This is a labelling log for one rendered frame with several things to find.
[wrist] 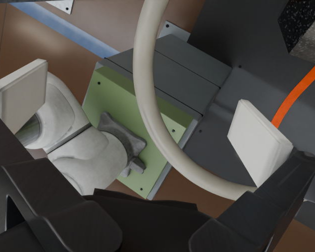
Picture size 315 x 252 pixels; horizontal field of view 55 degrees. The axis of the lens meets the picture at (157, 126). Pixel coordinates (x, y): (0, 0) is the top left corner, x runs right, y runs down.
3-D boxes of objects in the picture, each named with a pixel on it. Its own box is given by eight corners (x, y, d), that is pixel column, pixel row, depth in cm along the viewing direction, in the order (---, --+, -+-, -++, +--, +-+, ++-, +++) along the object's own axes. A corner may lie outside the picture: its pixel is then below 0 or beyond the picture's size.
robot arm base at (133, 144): (136, 183, 107) (128, 193, 102) (88, 146, 110) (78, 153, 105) (158, 149, 97) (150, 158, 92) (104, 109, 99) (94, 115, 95)
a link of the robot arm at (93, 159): (105, 179, 104) (62, 221, 87) (75, 135, 102) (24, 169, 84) (137, 165, 95) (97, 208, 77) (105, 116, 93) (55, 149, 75)
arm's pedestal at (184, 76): (202, 134, 187) (156, 217, 119) (134, 94, 193) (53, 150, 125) (246, 64, 162) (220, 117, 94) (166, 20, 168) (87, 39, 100)
